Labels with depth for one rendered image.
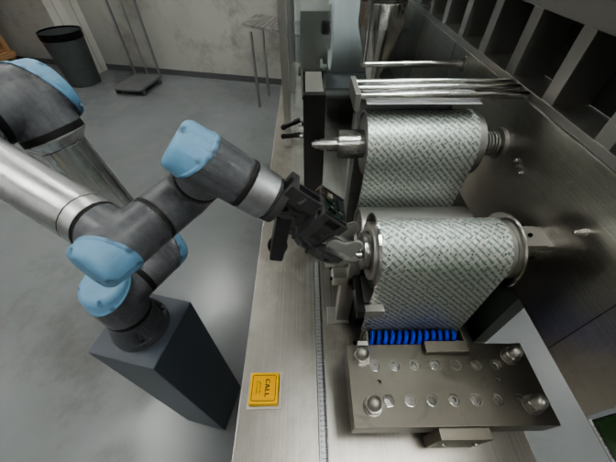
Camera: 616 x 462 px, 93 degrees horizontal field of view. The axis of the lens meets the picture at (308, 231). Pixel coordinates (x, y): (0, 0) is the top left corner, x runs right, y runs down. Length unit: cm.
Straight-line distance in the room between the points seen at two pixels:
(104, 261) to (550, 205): 73
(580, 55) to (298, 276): 80
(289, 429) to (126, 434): 123
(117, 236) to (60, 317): 202
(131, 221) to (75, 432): 168
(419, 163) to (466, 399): 50
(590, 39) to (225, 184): 62
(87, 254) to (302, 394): 58
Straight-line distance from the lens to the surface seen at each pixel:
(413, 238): 55
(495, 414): 77
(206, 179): 40
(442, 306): 70
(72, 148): 77
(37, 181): 54
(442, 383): 75
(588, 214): 65
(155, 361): 93
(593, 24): 73
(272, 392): 80
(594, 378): 69
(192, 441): 180
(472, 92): 74
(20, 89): 75
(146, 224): 45
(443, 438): 73
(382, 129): 66
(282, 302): 92
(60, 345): 233
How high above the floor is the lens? 170
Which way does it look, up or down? 47 degrees down
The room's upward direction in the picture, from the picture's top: straight up
